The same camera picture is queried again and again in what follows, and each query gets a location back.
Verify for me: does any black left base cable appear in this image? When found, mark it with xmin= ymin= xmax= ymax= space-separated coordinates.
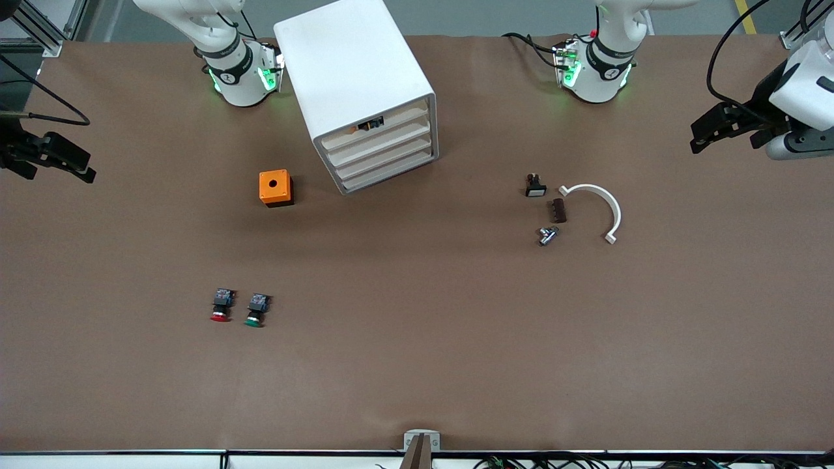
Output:
xmin=502 ymin=33 xmax=561 ymax=69

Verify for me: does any white table edge rail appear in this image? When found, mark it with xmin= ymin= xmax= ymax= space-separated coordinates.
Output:
xmin=0 ymin=449 xmax=834 ymax=469

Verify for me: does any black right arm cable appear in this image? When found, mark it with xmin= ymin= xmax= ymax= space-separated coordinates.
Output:
xmin=0 ymin=55 xmax=91 ymax=126

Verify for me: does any red mushroom push button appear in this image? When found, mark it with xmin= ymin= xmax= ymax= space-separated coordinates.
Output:
xmin=210 ymin=288 xmax=235 ymax=322

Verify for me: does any orange button enclosure box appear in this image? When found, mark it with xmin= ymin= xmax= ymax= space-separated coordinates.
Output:
xmin=259 ymin=169 xmax=295 ymax=208

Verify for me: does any black base cable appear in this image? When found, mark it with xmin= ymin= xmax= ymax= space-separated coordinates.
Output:
xmin=502 ymin=33 xmax=561 ymax=69
xmin=231 ymin=0 xmax=258 ymax=43

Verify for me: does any aluminium frame profile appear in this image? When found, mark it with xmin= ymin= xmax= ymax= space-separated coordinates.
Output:
xmin=0 ymin=0 xmax=85 ymax=58
xmin=779 ymin=0 xmax=834 ymax=50

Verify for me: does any green mushroom push button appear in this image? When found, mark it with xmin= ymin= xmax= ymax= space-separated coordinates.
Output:
xmin=244 ymin=293 xmax=272 ymax=328

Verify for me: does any black right base cable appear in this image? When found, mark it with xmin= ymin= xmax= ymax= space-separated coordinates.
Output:
xmin=231 ymin=0 xmax=258 ymax=43

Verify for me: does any black cable bundle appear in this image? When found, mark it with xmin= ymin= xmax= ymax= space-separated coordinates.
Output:
xmin=375 ymin=453 xmax=834 ymax=469

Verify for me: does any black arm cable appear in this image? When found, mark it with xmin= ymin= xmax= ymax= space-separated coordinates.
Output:
xmin=0 ymin=55 xmax=91 ymax=126
xmin=707 ymin=0 xmax=834 ymax=124

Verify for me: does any white curved plastic arc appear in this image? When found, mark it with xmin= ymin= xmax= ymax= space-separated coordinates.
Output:
xmin=558 ymin=184 xmax=622 ymax=245

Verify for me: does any grey metal edge bracket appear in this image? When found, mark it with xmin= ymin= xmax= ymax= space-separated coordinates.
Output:
xmin=403 ymin=429 xmax=441 ymax=452

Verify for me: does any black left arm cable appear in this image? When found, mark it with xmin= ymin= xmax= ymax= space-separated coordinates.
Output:
xmin=707 ymin=0 xmax=834 ymax=124

